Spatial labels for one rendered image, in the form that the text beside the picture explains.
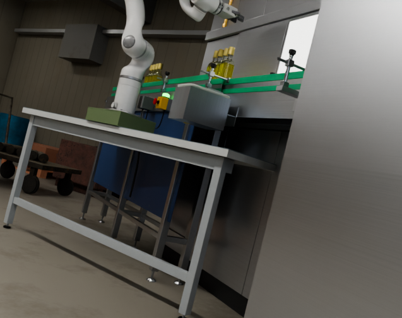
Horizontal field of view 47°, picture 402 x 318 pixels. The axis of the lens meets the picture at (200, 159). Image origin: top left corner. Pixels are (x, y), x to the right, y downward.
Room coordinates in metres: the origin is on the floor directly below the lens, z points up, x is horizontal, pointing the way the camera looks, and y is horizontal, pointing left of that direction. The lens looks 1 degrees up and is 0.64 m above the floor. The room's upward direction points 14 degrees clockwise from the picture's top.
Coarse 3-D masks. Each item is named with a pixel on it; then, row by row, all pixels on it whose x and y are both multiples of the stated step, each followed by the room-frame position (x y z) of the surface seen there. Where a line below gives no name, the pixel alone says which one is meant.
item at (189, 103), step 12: (180, 96) 2.19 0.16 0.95; (192, 96) 2.12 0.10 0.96; (204, 96) 2.15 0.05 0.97; (216, 96) 2.18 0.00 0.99; (180, 108) 2.16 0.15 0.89; (192, 108) 2.13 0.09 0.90; (204, 108) 2.16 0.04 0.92; (216, 108) 2.19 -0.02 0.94; (228, 108) 2.22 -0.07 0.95; (180, 120) 2.21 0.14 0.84; (192, 120) 2.14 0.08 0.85; (204, 120) 2.17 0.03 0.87; (216, 120) 2.19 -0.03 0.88; (228, 120) 2.30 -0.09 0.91
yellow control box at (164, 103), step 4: (160, 100) 2.70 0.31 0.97; (164, 100) 2.70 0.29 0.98; (168, 100) 2.72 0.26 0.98; (156, 104) 2.75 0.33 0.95; (160, 104) 2.69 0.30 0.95; (164, 104) 2.70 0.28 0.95; (168, 104) 2.72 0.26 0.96; (156, 108) 2.74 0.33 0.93; (160, 108) 2.70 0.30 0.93; (164, 108) 2.71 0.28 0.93; (168, 108) 2.72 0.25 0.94
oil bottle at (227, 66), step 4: (224, 60) 2.55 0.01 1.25; (228, 60) 2.53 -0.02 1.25; (224, 64) 2.53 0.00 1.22; (228, 64) 2.53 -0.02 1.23; (232, 64) 2.54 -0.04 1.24; (220, 68) 2.56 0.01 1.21; (224, 68) 2.52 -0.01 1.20; (228, 68) 2.53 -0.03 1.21; (232, 68) 2.54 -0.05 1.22; (220, 72) 2.55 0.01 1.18; (224, 72) 2.52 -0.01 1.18; (228, 72) 2.53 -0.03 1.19; (232, 72) 2.54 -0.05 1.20; (224, 76) 2.52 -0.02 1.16; (228, 76) 2.54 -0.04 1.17
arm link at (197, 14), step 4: (180, 0) 2.41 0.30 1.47; (184, 0) 2.41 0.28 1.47; (188, 0) 2.44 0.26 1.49; (180, 4) 2.41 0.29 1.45; (184, 4) 2.41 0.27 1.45; (188, 4) 2.42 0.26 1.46; (184, 8) 2.40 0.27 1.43; (188, 8) 2.40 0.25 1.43; (192, 8) 2.39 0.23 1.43; (196, 8) 2.37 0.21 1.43; (188, 12) 2.40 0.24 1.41; (192, 12) 2.39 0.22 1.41; (196, 12) 2.38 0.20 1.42; (200, 12) 2.38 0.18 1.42; (192, 16) 2.39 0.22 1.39; (196, 16) 2.39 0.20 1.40; (200, 16) 2.39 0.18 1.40; (196, 20) 2.41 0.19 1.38; (200, 20) 2.41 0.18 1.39
